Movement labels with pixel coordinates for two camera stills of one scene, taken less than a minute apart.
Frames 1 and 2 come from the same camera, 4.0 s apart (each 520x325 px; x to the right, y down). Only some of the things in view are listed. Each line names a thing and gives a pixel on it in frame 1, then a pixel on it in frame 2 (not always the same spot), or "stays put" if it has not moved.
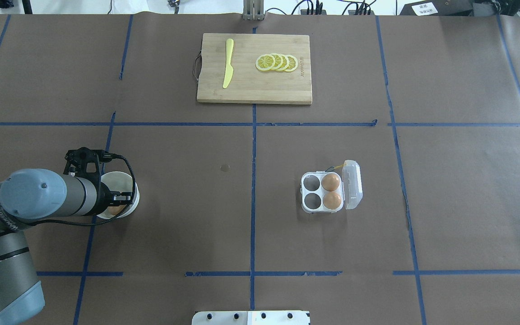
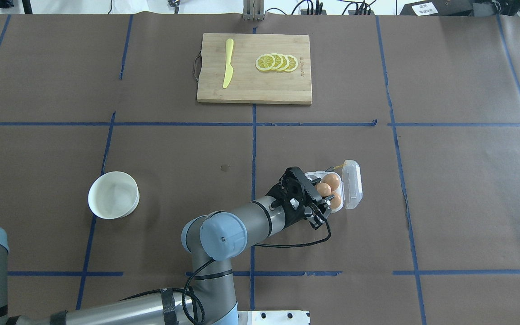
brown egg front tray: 331,201 stays put
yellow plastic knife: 229,69 stays put
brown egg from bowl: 115,210 → 324,189
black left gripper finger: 125,197 → 296,171
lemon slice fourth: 265,62 stays put
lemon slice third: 279,61 stays put
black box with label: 438,7 stays put
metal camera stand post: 253,10 stays put
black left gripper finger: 76,161 → 317,220
